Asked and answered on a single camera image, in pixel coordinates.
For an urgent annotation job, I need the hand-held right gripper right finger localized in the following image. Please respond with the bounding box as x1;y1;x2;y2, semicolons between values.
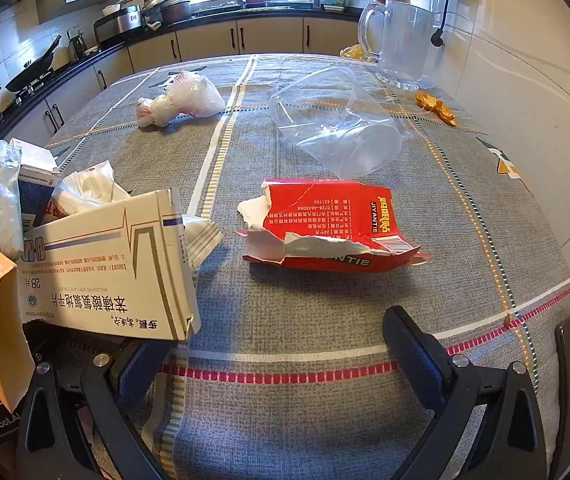
382;305;550;480

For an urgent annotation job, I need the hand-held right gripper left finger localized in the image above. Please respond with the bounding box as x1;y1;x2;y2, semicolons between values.
15;337;178;480

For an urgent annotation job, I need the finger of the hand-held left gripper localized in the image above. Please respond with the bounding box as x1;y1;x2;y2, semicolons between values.
24;322;133;373

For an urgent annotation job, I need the white medicine box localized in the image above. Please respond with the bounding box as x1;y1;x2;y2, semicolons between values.
18;187;202;342

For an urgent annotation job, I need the blue and white box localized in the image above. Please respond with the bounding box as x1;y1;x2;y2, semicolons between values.
9;137;62;233

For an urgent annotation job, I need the red print plastic bag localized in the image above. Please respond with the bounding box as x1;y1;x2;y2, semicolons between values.
48;160;132;218

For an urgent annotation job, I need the torn red cardboard box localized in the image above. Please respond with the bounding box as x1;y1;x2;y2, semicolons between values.
236;178;434;274

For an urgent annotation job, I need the clear plastic cup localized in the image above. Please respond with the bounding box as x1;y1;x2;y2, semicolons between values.
268;66;404;181

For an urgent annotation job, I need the knotted white plastic bag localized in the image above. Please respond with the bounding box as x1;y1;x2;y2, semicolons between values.
136;71;227;129

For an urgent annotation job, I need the grey patterned tablecloth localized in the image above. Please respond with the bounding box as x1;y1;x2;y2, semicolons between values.
45;52;570;480

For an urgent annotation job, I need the white plastic bottle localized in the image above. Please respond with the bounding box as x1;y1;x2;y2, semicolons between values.
181;214;224;272

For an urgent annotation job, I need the black gas stove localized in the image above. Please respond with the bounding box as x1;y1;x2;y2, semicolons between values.
2;67;56;106

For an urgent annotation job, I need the black frying pan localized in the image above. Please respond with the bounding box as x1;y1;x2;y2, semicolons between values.
5;35;62;93

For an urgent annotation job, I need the glass pitcher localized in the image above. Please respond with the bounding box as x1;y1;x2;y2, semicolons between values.
357;0;444;92

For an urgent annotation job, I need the steel rice cooker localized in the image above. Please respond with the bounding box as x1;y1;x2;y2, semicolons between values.
94;5;144;43

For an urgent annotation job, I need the dark pot with lid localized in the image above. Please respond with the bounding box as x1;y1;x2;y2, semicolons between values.
157;0;192;23

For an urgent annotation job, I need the black kitchen countertop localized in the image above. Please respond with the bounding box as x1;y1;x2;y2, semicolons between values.
0;2;366;181

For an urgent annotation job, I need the black power cable with plug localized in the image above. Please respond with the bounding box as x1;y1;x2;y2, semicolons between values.
430;0;456;47

